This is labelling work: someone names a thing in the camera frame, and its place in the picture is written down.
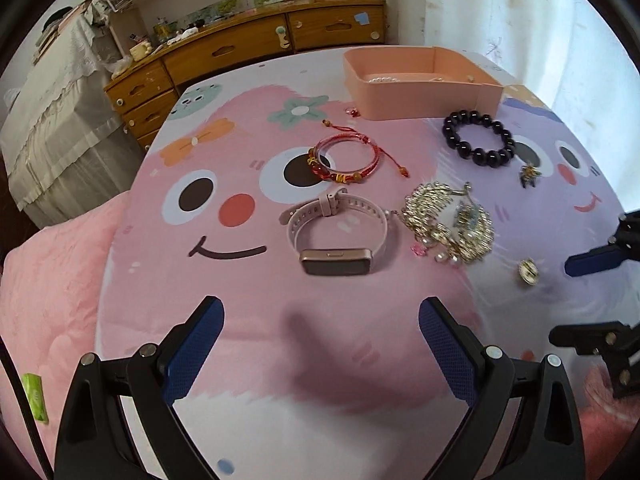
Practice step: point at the small red charm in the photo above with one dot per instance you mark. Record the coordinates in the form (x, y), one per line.
(352, 110)

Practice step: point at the cartoon printed pink cloth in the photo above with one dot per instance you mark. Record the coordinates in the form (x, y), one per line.
(250, 310)

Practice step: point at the white floral curtain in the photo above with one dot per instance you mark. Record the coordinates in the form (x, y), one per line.
(500, 10)

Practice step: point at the green packet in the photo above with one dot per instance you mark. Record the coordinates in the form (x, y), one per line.
(35, 399)

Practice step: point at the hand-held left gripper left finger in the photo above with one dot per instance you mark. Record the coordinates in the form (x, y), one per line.
(196, 345)

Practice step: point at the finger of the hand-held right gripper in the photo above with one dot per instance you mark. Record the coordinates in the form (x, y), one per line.
(585, 336)
(592, 262)

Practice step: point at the pink rectangular box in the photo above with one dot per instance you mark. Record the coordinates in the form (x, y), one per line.
(425, 97)

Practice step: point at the pink smart watch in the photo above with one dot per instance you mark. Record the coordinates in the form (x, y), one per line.
(335, 263)

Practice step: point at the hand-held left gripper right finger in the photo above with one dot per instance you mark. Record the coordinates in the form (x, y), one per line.
(446, 349)

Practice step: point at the bed with white lace cover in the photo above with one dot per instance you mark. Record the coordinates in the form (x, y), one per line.
(50, 110)

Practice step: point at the small gold round earring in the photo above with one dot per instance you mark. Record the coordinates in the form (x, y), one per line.
(528, 271)

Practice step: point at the small pink crystal charm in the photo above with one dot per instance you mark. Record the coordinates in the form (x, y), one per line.
(418, 249)

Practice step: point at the wooden desk with drawers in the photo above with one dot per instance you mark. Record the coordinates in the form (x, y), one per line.
(225, 51)

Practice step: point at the pink fluffy blanket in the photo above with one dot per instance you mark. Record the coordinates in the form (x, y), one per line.
(50, 310)

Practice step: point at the small gold bee brooch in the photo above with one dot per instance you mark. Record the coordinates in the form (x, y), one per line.
(530, 174)

